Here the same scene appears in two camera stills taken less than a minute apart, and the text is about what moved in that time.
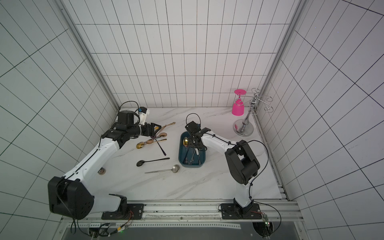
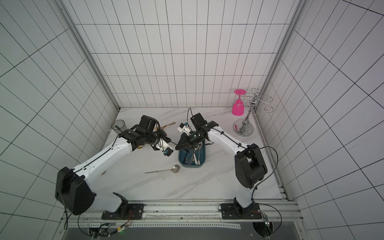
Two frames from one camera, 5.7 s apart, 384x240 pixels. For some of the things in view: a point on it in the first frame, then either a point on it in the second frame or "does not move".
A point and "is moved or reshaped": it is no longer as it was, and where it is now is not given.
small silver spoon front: (197, 153) is moved or reshaped
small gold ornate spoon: (165, 126) does not move
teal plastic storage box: (187, 156) does not move
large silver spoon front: (175, 168) does not move
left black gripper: (148, 126) → (161, 132)
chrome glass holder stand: (243, 127) does not move
